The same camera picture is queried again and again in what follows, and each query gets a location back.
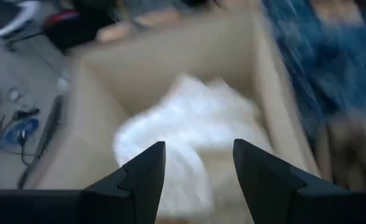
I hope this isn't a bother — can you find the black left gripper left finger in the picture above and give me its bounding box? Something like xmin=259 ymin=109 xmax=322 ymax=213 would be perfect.
xmin=0 ymin=141 xmax=167 ymax=224

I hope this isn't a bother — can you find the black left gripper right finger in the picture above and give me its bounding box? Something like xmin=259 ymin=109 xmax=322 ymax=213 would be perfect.
xmin=232 ymin=138 xmax=366 ymax=224

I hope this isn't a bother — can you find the blue plaid shirt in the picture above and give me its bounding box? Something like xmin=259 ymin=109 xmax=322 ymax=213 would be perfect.
xmin=262 ymin=0 xmax=366 ymax=141

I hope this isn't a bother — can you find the white garment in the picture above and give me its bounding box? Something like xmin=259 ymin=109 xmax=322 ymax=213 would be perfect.
xmin=113 ymin=73 xmax=274 ymax=218

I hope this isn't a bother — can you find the cardboard box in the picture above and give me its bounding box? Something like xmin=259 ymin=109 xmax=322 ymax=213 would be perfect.
xmin=17 ymin=9 xmax=321 ymax=224

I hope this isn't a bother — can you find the red black equipment case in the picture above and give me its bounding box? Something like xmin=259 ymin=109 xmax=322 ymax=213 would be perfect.
xmin=43 ymin=8 xmax=117 ymax=54

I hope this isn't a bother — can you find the black power strip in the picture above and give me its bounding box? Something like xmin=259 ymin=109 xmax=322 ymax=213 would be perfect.
xmin=11 ymin=107 xmax=41 ymax=121

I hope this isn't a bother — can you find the white round stand base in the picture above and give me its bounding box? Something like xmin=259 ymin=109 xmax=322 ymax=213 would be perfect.
xmin=0 ymin=0 xmax=41 ymax=39

